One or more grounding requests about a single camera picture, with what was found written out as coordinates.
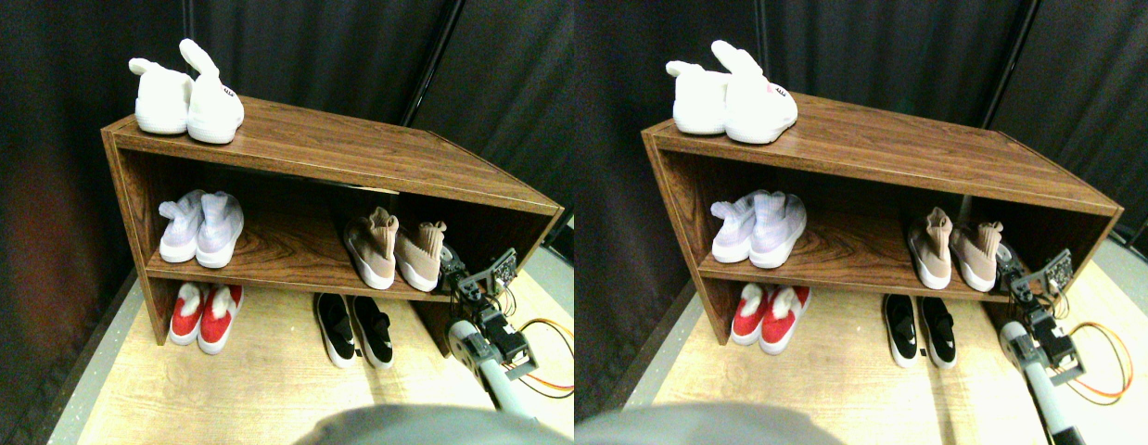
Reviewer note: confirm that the lilac shoe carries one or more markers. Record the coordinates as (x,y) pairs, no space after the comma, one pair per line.
(733,232)
(778,232)
(181,232)
(220,232)

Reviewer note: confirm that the white shoe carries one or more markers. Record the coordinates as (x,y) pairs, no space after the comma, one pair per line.
(699,102)
(214,111)
(759,111)
(161,102)

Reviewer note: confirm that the black shoe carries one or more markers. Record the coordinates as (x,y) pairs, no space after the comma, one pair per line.
(335,332)
(374,334)
(901,332)
(939,334)

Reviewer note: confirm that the brown shoe rack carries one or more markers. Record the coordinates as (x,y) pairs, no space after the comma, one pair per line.
(333,148)
(880,148)

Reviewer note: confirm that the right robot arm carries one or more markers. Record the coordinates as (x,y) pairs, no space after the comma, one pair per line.
(1047,371)
(495,357)

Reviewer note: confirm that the beige shoe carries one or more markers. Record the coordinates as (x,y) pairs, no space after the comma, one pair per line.
(421,258)
(977,258)
(931,248)
(375,248)

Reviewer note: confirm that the red shoe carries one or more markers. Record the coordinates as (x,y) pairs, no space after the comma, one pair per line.
(186,317)
(218,323)
(784,323)
(750,317)

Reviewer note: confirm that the black curtain stand pole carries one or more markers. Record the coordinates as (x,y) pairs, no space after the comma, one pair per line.
(764,28)
(432,60)
(1008,60)
(188,23)

